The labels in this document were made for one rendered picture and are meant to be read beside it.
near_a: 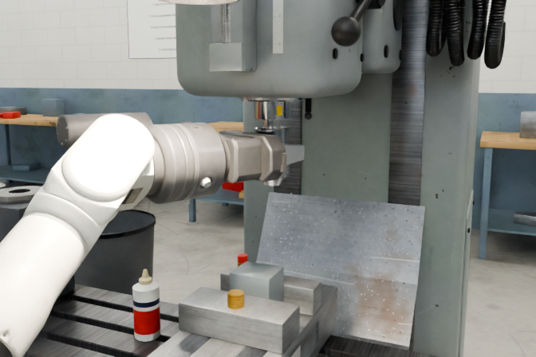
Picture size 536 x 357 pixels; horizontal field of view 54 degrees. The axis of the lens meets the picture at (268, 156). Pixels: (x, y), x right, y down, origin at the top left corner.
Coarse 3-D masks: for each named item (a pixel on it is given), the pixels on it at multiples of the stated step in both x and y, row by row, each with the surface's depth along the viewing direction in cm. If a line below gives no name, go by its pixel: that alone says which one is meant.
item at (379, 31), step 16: (400, 0) 82; (368, 16) 72; (384, 16) 73; (400, 16) 83; (368, 32) 72; (384, 32) 74; (400, 32) 86; (368, 48) 72; (384, 48) 74; (400, 48) 87; (368, 64) 73; (384, 64) 76
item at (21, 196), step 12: (0, 192) 92; (12, 192) 94; (24, 192) 95; (36, 192) 92; (0, 204) 89; (12, 204) 89; (24, 204) 89; (0, 216) 88; (12, 216) 87; (0, 228) 88; (12, 228) 87; (0, 240) 89; (72, 288) 99
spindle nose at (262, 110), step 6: (258, 102) 67; (264, 102) 66; (270, 102) 66; (276, 102) 66; (282, 102) 66; (288, 102) 67; (258, 108) 67; (264, 108) 66; (270, 108) 66; (276, 108) 66; (282, 108) 67; (288, 108) 67; (258, 114) 67; (264, 114) 66; (270, 114) 66; (276, 114) 66; (282, 114) 67; (288, 114) 68
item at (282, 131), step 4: (256, 128) 68; (260, 128) 67; (264, 128) 67; (268, 128) 67; (272, 128) 67; (276, 128) 67; (280, 128) 67; (284, 128) 67; (288, 128) 68; (256, 132) 68; (260, 132) 67; (264, 132) 67; (268, 132) 67; (272, 132) 67; (276, 132) 67; (280, 132) 67; (284, 132) 67; (288, 132) 68
